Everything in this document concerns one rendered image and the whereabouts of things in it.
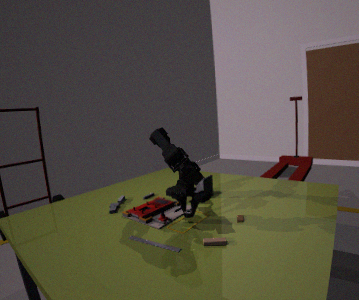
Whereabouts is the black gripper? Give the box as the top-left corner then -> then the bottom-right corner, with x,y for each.
166,178 -> 212,215

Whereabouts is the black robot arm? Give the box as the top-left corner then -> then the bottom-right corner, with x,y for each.
149,127 -> 205,200

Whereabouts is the grey flat bar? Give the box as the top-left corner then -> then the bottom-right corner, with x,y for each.
128,236 -> 181,252

